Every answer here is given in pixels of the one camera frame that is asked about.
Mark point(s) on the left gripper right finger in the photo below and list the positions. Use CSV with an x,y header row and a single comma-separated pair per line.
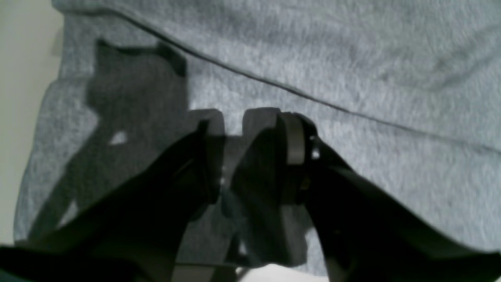
x,y
365,234

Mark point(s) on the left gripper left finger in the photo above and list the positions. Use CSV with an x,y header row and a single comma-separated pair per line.
x,y
134,233

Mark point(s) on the grey T-shirt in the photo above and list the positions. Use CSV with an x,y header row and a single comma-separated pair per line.
x,y
406,91

